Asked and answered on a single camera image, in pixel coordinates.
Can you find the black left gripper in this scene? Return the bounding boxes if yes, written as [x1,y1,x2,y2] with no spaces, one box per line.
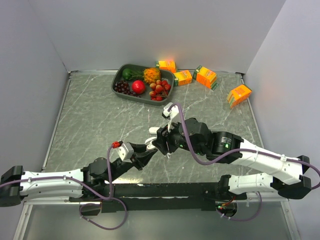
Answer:
[106,141,158,183]

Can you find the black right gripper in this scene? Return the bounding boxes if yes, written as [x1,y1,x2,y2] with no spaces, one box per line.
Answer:
[151,115,206,156]

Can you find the white square charging case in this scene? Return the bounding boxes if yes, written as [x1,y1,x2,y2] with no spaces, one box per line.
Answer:
[144,136,157,150]

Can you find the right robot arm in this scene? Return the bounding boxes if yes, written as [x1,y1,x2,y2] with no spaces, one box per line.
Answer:
[149,118,312,200]

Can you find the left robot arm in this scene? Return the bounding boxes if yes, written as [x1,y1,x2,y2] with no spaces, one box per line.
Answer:
[0,141,158,207]

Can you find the white oval charging case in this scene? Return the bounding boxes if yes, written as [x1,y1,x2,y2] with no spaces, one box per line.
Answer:
[148,127,159,135]

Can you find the red pomegranate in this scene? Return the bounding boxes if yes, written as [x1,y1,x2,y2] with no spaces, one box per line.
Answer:
[131,80,146,95]

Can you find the orange box middle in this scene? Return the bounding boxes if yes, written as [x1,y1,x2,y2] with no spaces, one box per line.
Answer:
[174,70,193,87]

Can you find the orange pineapple toy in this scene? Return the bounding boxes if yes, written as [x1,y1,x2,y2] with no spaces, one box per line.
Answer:
[142,67,161,85]

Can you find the dark purple grapes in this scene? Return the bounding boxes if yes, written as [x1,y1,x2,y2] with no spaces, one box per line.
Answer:
[112,80,139,97]

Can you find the orange sponge box near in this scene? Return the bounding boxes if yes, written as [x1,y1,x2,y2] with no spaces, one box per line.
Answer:
[192,65,218,90]

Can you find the orange box back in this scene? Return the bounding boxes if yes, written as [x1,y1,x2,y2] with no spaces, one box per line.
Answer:
[155,60,177,73]

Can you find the green pepper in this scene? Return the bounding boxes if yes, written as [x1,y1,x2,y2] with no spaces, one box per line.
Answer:
[122,68,133,81]

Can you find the orange striped sponge box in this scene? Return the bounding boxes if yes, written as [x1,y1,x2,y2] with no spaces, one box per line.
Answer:
[226,84,252,109]

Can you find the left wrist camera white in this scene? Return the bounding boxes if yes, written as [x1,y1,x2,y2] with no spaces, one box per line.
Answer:
[112,141,134,161]

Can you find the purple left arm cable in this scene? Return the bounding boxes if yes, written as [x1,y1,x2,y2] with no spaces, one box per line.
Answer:
[0,146,116,202]

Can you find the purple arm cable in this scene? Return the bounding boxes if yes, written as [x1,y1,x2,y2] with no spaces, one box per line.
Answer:
[167,102,320,190]
[0,146,116,202]

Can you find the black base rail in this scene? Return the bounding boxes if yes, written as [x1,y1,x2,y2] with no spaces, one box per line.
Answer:
[68,181,248,213]

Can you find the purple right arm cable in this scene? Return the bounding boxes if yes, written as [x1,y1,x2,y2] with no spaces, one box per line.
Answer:
[167,102,320,190]

